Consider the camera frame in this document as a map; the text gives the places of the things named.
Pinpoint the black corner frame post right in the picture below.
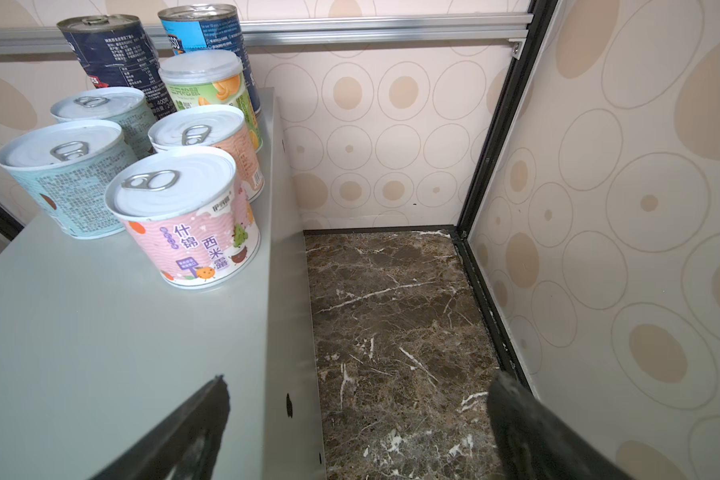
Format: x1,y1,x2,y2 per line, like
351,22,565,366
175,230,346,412
456,0,560,241

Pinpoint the grey metal cabinet box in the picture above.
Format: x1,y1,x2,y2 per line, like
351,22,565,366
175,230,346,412
0,88,326,479

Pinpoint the blue progresso soup can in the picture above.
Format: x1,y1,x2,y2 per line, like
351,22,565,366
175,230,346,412
157,4,261,114

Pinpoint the horizontal aluminium rail back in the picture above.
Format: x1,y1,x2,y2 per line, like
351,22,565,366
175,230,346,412
0,12,533,58

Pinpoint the dark blue red soup can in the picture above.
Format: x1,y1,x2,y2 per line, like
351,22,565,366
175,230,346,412
57,14,176,119

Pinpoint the peach label can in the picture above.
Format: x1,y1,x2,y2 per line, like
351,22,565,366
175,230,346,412
148,105,265,201

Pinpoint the yellow label can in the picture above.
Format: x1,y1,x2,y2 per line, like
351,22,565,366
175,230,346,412
158,49,263,152

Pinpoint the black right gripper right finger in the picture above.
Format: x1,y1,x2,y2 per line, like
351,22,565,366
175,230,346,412
486,371,629,479

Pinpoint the white lid can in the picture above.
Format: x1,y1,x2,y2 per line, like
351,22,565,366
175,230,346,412
0,120,137,240

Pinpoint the teal label can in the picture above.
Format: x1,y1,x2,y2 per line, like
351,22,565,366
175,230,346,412
50,87,156,159

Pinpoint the pink label can back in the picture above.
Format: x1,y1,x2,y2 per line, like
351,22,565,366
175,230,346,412
104,146,261,289

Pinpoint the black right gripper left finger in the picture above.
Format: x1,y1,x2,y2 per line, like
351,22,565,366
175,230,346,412
94,376,230,479

